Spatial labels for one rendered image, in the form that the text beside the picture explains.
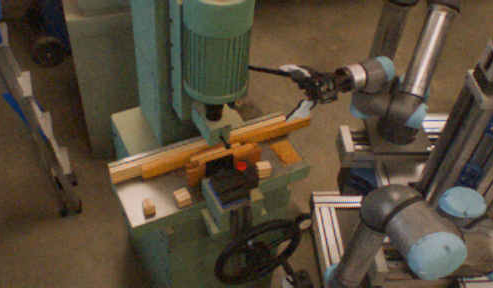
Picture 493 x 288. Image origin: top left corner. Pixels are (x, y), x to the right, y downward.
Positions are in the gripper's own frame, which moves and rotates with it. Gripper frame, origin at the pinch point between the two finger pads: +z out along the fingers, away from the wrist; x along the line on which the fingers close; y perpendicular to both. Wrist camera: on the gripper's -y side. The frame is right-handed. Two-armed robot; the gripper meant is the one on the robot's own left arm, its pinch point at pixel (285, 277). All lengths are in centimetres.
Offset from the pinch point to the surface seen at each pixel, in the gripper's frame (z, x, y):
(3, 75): 85, -60, -69
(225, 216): 1.1, -13.1, -27.3
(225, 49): -4, -4, -74
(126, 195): 20, -36, -35
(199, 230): 17.7, -18.2, -16.6
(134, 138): 53, -25, -41
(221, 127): 14, -4, -48
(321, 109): 145, 99, 11
